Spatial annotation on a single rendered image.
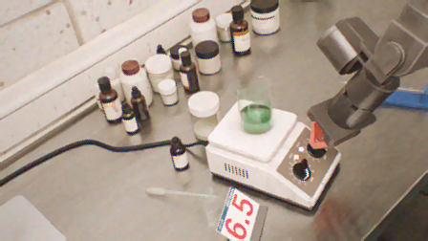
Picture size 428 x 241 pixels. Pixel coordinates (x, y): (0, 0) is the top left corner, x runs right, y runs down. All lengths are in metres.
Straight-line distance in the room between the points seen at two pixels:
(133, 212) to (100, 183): 0.10
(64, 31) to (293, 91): 0.49
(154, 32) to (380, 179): 0.59
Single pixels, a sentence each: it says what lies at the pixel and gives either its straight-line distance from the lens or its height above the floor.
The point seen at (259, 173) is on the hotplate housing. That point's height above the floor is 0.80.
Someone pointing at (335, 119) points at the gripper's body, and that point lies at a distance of 0.85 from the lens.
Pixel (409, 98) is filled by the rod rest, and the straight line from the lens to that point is 1.12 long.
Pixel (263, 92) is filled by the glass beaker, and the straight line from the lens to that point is 0.93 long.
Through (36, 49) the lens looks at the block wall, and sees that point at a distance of 1.15.
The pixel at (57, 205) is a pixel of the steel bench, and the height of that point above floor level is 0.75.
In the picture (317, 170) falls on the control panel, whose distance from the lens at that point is 0.93.
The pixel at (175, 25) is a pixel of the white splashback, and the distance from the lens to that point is 1.29.
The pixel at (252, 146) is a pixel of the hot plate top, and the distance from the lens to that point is 0.90.
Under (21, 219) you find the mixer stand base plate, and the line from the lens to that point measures 1.02.
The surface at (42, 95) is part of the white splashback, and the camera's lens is 1.15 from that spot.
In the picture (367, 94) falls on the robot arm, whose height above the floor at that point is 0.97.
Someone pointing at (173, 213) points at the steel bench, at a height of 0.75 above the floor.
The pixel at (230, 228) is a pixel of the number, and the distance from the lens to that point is 0.87.
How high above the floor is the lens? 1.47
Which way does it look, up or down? 40 degrees down
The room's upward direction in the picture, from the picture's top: 10 degrees counter-clockwise
